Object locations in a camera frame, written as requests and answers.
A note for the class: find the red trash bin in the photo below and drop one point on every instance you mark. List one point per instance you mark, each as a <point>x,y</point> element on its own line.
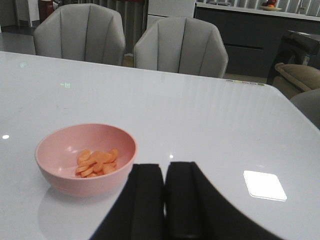
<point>45,8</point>

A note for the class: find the left grey upholstered chair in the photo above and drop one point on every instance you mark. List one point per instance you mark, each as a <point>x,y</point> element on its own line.
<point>82,32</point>

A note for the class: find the orange ham slices pile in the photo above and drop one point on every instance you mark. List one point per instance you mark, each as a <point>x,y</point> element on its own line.
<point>98,163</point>

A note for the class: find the grey upholstered chair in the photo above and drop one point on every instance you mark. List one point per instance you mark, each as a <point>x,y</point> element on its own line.
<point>82,32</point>
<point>183,45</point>

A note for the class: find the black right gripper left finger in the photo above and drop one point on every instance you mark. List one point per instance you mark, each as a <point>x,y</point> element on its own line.
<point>138,212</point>

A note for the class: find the olive cushion seat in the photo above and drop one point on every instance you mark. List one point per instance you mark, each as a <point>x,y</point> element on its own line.
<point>294,79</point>

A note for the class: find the white cabinet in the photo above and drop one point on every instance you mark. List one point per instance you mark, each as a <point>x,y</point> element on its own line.
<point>169,8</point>

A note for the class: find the fruit plate on counter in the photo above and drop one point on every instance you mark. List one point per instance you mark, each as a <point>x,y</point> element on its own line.
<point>270,5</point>

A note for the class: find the right grey upholstered chair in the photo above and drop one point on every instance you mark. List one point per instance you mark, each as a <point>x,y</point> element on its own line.
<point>183,45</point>

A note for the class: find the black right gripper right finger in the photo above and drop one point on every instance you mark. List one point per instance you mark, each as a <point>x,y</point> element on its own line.
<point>195,210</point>

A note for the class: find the dark grey sideboard counter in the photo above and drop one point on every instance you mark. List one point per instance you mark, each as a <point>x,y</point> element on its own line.
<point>251,36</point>

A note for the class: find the pink bowl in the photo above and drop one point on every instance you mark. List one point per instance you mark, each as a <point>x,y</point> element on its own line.
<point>56,157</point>

